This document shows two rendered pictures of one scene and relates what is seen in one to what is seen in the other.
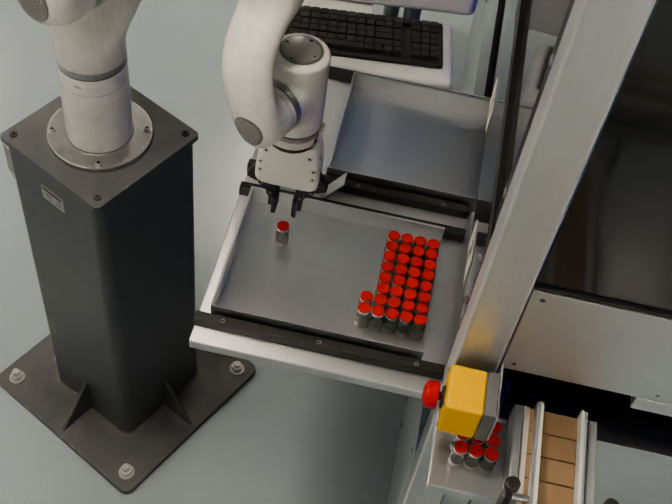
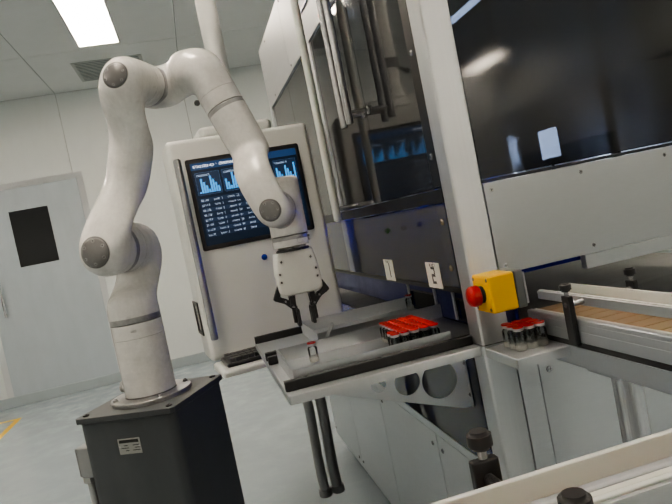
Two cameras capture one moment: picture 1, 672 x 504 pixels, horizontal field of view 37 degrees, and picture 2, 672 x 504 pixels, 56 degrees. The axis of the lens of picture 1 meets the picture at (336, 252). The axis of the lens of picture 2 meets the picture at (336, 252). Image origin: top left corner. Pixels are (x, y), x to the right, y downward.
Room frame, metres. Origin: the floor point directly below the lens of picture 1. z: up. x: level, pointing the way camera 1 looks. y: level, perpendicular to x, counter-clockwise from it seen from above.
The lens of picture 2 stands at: (-0.33, 0.40, 1.19)
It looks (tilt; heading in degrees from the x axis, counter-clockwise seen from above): 3 degrees down; 344
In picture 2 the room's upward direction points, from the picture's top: 11 degrees counter-clockwise
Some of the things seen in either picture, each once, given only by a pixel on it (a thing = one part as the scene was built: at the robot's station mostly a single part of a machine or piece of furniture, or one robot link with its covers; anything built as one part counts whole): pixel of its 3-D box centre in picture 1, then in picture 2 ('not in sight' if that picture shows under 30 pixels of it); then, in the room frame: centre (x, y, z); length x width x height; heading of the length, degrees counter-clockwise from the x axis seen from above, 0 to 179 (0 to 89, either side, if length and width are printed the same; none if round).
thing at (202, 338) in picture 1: (375, 211); (361, 343); (1.17, -0.06, 0.87); 0.70 x 0.48 x 0.02; 176
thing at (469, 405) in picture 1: (467, 402); (498, 290); (0.74, -0.22, 0.99); 0.08 x 0.07 x 0.07; 86
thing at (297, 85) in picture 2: not in sight; (312, 141); (2.06, -0.29, 1.50); 0.49 x 0.01 x 0.59; 176
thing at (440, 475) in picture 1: (476, 458); (533, 349); (0.72, -0.26, 0.87); 0.14 x 0.13 x 0.02; 86
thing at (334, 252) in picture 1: (332, 271); (358, 348); (1.01, 0.00, 0.90); 0.34 x 0.26 x 0.04; 86
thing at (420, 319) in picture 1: (424, 288); (422, 329); (1.00, -0.15, 0.90); 0.18 x 0.02 x 0.05; 176
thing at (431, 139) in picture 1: (429, 143); (367, 319); (1.34, -0.14, 0.90); 0.34 x 0.26 x 0.04; 86
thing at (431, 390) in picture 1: (435, 395); (476, 295); (0.75, -0.17, 0.99); 0.04 x 0.04 x 0.04; 86
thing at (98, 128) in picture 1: (96, 97); (144, 358); (1.26, 0.46, 0.95); 0.19 x 0.19 x 0.18
